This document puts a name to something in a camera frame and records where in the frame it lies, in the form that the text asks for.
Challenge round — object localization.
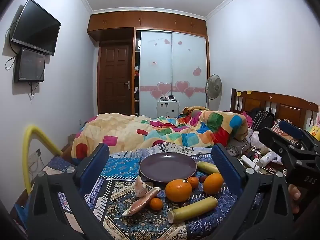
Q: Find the wall outlet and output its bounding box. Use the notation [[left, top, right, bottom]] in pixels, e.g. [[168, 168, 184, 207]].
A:
[[29, 149, 42, 163]]

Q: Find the large orange with sticker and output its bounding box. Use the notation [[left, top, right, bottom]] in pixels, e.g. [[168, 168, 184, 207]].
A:
[[165, 179, 192, 202]]

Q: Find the small black monitor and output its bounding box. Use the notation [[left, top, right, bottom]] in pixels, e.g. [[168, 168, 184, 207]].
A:
[[14, 47, 46, 83]]

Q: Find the black television cable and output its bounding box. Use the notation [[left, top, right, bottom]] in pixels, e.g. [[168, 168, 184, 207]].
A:
[[5, 25, 18, 69]]

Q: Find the colourful patchwork blanket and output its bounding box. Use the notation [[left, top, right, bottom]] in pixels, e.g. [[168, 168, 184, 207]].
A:
[[71, 106, 248, 159]]

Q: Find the wooden headboard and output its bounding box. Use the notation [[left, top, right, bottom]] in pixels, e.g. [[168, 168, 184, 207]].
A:
[[230, 88, 319, 130]]

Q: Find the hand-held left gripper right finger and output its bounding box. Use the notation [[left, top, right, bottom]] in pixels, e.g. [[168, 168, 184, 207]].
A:
[[212, 143, 295, 240]]

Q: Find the brown wooden door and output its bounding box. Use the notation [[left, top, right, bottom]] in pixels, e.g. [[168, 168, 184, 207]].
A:
[[97, 41, 132, 115]]

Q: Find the yellow plush toy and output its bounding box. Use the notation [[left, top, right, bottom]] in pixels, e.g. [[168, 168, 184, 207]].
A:
[[307, 112, 320, 141]]

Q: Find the brown round plate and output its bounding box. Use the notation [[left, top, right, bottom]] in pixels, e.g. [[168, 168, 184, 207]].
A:
[[139, 152, 197, 183]]

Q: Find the small tangerine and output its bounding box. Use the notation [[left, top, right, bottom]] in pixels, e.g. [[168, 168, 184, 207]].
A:
[[150, 197, 163, 210], [187, 177, 200, 189]]

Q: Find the black bag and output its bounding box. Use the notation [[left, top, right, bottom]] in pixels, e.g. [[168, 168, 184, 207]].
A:
[[251, 108, 275, 130]]

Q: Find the blue patterned bedsheet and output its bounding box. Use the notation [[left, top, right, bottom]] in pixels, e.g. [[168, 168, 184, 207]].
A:
[[15, 142, 265, 240]]

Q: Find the black wall television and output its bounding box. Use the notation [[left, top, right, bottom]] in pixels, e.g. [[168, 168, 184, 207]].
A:
[[11, 0, 62, 56]]

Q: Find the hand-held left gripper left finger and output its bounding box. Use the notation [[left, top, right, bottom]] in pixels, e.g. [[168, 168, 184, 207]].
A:
[[26, 143, 113, 240]]

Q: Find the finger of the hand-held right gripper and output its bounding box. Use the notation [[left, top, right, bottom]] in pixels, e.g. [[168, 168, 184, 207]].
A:
[[279, 120, 320, 155], [259, 127, 310, 165]]

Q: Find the standing fan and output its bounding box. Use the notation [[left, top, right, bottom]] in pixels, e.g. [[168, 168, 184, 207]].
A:
[[205, 74, 222, 109]]

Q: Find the wooden wardrobe with sliding doors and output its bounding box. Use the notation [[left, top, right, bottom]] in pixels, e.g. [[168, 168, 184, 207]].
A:
[[87, 11, 210, 118]]

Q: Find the white power strip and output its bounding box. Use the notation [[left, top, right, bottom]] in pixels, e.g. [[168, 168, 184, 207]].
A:
[[240, 155, 258, 168]]

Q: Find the person's right hand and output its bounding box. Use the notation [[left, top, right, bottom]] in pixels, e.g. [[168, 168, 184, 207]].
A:
[[287, 183, 302, 214]]

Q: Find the yellow chair back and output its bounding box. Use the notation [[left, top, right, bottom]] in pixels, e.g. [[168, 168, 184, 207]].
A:
[[22, 126, 63, 194]]

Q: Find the white cabinet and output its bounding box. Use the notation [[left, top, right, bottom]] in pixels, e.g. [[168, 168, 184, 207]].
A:
[[157, 99, 180, 118]]

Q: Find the plain orange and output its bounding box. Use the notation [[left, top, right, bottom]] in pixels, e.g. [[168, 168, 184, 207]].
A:
[[203, 173, 224, 195]]

